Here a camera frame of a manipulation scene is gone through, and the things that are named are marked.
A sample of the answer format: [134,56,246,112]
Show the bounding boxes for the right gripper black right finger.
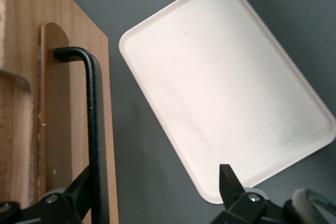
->
[209,164,297,224]

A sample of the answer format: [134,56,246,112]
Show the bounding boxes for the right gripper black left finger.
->
[0,167,92,224]

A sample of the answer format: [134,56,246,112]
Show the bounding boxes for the black metal drawer handle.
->
[53,47,109,224]

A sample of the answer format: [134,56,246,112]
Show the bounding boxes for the light wooden drawer cabinet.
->
[0,0,118,224]

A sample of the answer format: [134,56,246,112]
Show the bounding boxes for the white rectangular plastic tray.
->
[118,0,336,205]

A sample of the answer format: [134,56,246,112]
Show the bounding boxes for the black and grey cable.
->
[285,188,336,224]

